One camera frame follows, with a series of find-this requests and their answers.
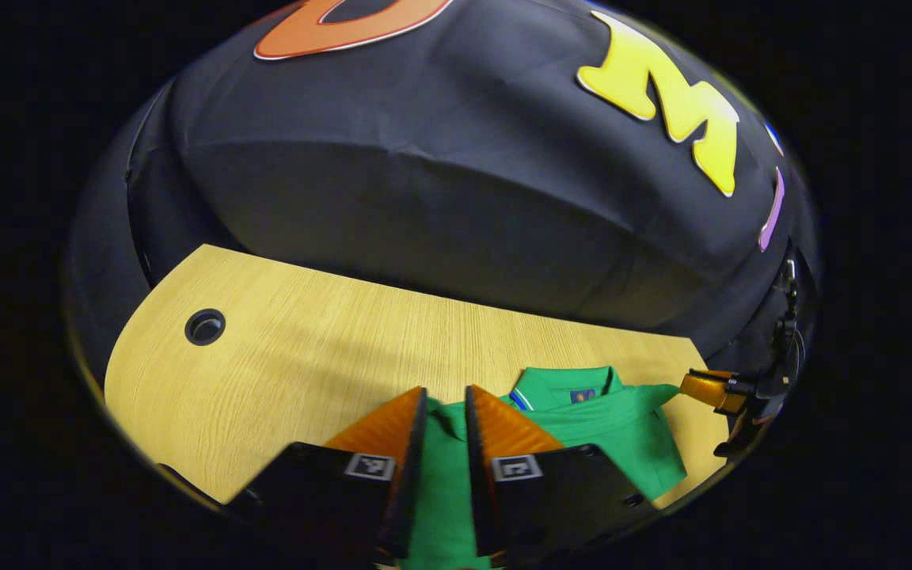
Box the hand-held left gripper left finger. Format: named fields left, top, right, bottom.
left=226, top=386, right=429, bottom=567

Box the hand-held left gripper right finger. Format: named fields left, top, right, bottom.
left=465, top=385, right=659, bottom=564

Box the green T-shirt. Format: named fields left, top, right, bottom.
left=401, top=365, right=688, bottom=570

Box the black table grommet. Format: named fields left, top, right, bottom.
left=184, top=309, right=227, bottom=347

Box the black backdrop cloth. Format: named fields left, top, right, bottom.
left=64, top=0, right=821, bottom=381

